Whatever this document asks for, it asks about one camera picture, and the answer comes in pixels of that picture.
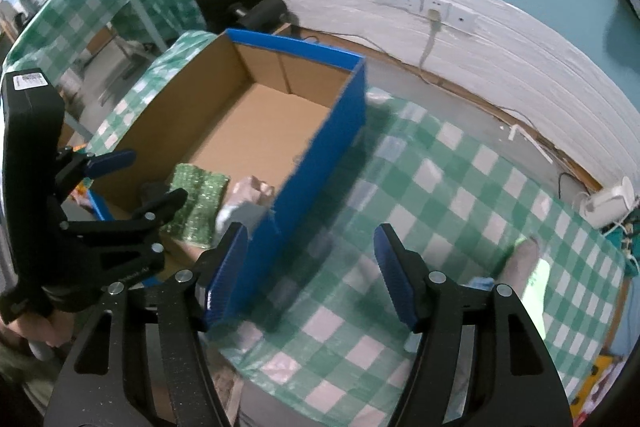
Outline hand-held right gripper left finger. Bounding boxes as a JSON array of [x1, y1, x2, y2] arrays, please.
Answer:
[[44, 223, 251, 427]]

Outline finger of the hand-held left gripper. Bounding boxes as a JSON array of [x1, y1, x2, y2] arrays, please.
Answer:
[[62, 188, 189, 265], [54, 149, 137, 188]]

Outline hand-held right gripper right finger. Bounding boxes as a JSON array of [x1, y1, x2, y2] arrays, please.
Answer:
[[374, 223, 573, 427]]

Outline green sequin cloth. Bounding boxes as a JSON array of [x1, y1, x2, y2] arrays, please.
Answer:
[[159, 163, 231, 250]]

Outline grey sock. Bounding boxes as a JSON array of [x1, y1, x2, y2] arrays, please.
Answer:
[[215, 202, 266, 238]]

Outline blue cardboard box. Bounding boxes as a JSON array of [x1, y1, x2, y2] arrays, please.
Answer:
[[85, 28, 368, 343]]

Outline grey towel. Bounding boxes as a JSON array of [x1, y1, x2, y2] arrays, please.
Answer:
[[492, 237, 543, 303]]

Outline neon green sock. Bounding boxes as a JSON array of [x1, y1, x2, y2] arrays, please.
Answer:
[[522, 257, 552, 343]]

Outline person's left hand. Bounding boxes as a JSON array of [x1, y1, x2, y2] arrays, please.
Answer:
[[9, 307, 72, 349]]

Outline black cylinder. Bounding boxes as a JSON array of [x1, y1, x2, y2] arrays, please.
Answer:
[[227, 0, 290, 32]]

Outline white electric kettle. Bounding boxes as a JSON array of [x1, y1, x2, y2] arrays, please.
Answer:
[[580, 177, 636, 228]]

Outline teal box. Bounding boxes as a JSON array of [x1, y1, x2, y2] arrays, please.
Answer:
[[622, 212, 640, 278]]

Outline grey plug cable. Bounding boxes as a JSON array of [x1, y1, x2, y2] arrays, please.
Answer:
[[419, 9, 444, 70]]

